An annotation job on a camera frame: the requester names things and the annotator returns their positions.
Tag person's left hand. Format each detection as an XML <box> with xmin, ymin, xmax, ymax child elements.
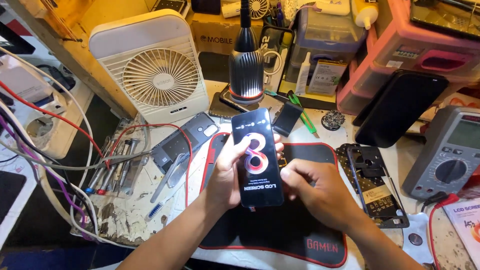
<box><xmin>206</xmin><ymin>132</ymin><xmax>284</xmax><ymax>211</ymax></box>

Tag person's right hand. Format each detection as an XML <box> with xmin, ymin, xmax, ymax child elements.
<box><xmin>280</xmin><ymin>158</ymin><xmax>361</xmax><ymax>231</ymax></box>

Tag black phone replacement screen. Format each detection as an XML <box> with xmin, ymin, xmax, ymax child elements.
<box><xmin>231</xmin><ymin>108</ymin><xmax>284</xmax><ymax>208</ymax></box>

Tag black red-edged work mat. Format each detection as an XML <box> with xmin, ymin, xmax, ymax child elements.
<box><xmin>199</xmin><ymin>132</ymin><xmax>348</xmax><ymax>268</ymax></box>

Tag grey phone back cover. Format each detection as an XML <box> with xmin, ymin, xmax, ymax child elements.
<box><xmin>151</xmin><ymin>112</ymin><xmax>220</xmax><ymax>175</ymax></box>

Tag metal tweezers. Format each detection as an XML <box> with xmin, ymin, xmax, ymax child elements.
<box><xmin>150</xmin><ymin>153</ymin><xmax>187</xmax><ymax>204</ymax></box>

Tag dark phone under lamp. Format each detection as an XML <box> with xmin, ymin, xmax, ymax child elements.
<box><xmin>208</xmin><ymin>83</ymin><xmax>274</xmax><ymax>120</ymax></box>

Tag white blue-bristle toothbrush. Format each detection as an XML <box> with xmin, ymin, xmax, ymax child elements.
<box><xmin>145</xmin><ymin>187</ymin><xmax>185</xmax><ymax>222</ymax></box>

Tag small black phone stand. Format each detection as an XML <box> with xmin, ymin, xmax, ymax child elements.
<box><xmin>272</xmin><ymin>101</ymin><xmax>304</xmax><ymax>137</ymax></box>

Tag green utility knife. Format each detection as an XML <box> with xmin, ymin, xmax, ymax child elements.
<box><xmin>287</xmin><ymin>90</ymin><xmax>320</xmax><ymax>139</ymax></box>

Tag row of precision screwdrivers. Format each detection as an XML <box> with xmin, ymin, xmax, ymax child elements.
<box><xmin>84</xmin><ymin>136</ymin><xmax>148</xmax><ymax>196</ymax></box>

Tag white phone battery pack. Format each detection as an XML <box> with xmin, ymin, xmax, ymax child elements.
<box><xmin>307</xmin><ymin>59</ymin><xmax>348</xmax><ymax>96</ymax></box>

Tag black gooseneck work lamp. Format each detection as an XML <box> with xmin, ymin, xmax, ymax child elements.
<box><xmin>228</xmin><ymin>0</ymin><xmax>265</xmax><ymax>106</ymax></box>

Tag black phone leaning upright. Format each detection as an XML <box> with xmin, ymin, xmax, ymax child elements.
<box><xmin>352</xmin><ymin>69</ymin><xmax>450</xmax><ymax>149</ymax></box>

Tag white glue bottle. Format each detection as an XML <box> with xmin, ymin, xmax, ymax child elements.
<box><xmin>294</xmin><ymin>52</ymin><xmax>312</xmax><ymax>96</ymax></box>

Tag red multimeter probe lead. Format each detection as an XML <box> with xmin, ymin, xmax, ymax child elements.
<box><xmin>421</xmin><ymin>192</ymin><xmax>460</xmax><ymax>270</ymax></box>

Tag white desk fan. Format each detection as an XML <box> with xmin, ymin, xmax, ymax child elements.
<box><xmin>88</xmin><ymin>9</ymin><xmax>210</xmax><ymax>124</ymax></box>

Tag black phone case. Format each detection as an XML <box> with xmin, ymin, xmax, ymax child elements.
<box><xmin>259</xmin><ymin>25</ymin><xmax>295</xmax><ymax>94</ymax></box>

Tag grey digital multimeter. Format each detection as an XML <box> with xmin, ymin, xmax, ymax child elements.
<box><xmin>402</xmin><ymin>106</ymin><xmax>480</xmax><ymax>200</ymax></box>

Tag brown cardboard box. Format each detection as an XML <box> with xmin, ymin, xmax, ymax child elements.
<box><xmin>189</xmin><ymin>13</ymin><xmax>264</xmax><ymax>56</ymax></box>

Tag white screen packaging box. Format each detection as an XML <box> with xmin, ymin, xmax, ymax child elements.
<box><xmin>442</xmin><ymin>197</ymin><xmax>480</xmax><ymax>268</ymax></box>

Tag clear plastic storage box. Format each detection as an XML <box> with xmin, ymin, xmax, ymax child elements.
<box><xmin>286</xmin><ymin>5</ymin><xmax>367</xmax><ymax>84</ymax></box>

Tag pink plastic drawer unit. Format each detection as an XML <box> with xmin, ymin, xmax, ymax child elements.
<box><xmin>336</xmin><ymin>0</ymin><xmax>480</xmax><ymax>116</ymax></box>

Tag small white handheld fan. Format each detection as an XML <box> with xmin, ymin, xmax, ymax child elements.
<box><xmin>221</xmin><ymin>0</ymin><xmax>271</xmax><ymax>20</ymax></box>

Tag white power strip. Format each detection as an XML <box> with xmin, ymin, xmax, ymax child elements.
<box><xmin>0</xmin><ymin>56</ymin><xmax>94</xmax><ymax>160</ymax></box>

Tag open phone frame with battery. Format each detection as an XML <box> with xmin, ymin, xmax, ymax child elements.
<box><xmin>335</xmin><ymin>143</ymin><xmax>410</xmax><ymax>229</ymax></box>

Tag white cable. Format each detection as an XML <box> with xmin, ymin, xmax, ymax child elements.
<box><xmin>0</xmin><ymin>46</ymin><xmax>136</xmax><ymax>250</ymax></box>

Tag purple cable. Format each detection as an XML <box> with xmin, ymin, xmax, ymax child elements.
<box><xmin>0</xmin><ymin>112</ymin><xmax>94</xmax><ymax>241</ymax></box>

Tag red wire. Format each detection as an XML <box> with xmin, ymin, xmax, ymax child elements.
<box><xmin>0</xmin><ymin>79</ymin><xmax>193</xmax><ymax>208</ymax></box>

